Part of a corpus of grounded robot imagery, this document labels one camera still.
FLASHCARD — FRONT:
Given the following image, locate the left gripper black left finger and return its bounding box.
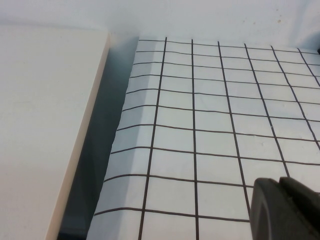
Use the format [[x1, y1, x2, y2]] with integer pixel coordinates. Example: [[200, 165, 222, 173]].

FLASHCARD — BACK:
[[250, 177, 305, 240]]

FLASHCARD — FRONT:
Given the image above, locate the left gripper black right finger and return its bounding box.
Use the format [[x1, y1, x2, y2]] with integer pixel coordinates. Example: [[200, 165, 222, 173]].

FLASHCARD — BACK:
[[279, 176, 320, 240]]

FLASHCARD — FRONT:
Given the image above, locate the white black-grid table cloth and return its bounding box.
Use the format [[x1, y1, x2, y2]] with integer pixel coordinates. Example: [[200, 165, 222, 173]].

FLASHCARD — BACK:
[[86, 36, 320, 240]]

